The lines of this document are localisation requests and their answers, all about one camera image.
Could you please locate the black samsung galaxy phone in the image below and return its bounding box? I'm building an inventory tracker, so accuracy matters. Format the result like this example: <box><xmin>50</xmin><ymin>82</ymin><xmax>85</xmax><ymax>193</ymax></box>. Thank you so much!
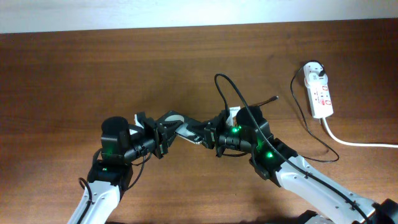
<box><xmin>158</xmin><ymin>110</ymin><xmax>204</xmax><ymax>146</ymax></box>

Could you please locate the black usb charging cable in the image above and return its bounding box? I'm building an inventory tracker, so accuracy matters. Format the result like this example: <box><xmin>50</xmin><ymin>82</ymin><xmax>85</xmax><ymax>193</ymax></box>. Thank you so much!
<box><xmin>253</xmin><ymin>60</ymin><xmax>340</xmax><ymax>164</ymax></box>

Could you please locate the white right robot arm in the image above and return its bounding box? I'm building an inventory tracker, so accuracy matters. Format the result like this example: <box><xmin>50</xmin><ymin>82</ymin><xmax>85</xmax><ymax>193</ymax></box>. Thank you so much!
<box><xmin>187</xmin><ymin>106</ymin><xmax>397</xmax><ymax>223</ymax></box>

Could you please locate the white usb charger adapter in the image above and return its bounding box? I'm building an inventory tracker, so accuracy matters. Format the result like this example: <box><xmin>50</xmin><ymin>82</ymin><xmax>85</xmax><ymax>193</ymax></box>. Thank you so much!
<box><xmin>304</xmin><ymin>69</ymin><xmax>328</xmax><ymax>88</ymax></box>

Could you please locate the white power strip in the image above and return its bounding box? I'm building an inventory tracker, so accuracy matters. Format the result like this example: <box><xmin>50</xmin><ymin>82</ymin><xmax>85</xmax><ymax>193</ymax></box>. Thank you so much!
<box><xmin>303</xmin><ymin>61</ymin><xmax>333</xmax><ymax>119</ymax></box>

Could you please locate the white power strip cord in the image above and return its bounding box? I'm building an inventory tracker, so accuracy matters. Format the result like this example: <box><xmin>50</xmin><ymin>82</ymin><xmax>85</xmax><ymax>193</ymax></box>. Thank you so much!
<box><xmin>320</xmin><ymin>116</ymin><xmax>398</xmax><ymax>149</ymax></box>

